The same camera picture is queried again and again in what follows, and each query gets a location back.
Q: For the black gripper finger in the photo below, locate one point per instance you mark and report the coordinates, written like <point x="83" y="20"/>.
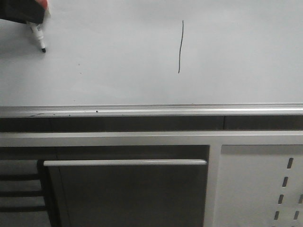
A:
<point x="21" y="11"/>

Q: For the white whiteboard marker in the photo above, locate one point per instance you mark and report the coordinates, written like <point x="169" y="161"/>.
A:
<point x="37" y="31"/>

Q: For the red round magnet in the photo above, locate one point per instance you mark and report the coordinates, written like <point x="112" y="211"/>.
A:
<point x="43" y="4"/>

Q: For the white metal pegboard stand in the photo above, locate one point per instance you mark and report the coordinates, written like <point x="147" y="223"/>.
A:
<point x="255" y="178"/>

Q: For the white whiteboard with frame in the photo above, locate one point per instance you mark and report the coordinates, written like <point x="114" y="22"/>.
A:
<point x="155" y="57"/>

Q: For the grey panel with white rail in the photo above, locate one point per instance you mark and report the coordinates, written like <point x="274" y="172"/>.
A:
<point x="133" y="192"/>

